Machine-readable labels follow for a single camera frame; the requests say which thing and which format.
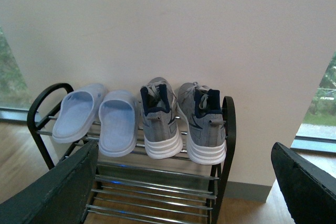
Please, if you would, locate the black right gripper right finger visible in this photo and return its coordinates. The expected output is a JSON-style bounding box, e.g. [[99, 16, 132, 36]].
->
[[271, 142, 335, 223]]

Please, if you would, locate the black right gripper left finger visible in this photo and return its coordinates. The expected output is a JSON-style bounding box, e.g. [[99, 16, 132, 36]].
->
[[1, 142, 98, 223]]

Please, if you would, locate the light blue slipper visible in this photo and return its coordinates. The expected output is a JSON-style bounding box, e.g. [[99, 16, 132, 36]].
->
[[52, 83, 107, 143], [99, 90, 140, 157]]

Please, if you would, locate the grey sneaker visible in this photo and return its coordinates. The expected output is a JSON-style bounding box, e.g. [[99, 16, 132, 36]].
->
[[177, 82, 226, 165], [140, 77, 183, 159]]

